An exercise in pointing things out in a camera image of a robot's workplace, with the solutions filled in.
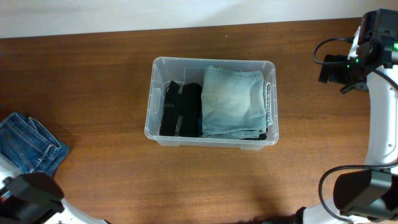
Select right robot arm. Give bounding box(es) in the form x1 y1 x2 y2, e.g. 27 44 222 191
287 9 397 223

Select small black garment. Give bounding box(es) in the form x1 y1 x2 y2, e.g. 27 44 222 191
244 128 268 141

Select teal blue garment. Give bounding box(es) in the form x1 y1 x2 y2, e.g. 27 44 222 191
198 110 203 137

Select large black garment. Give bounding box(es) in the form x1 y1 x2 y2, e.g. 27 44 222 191
159 81 202 138

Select clear plastic storage bin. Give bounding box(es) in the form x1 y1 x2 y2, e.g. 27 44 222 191
144 57 280 150

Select light blue jeans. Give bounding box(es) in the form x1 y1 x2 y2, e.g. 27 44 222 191
201 65 267 140

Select dark blue jeans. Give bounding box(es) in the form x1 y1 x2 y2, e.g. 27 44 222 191
1 112 69 177

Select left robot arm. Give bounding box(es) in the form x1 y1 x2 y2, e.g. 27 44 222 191
1 156 109 224

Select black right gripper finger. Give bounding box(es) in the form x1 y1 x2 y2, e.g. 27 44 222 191
340 82 369 94
318 54 334 83

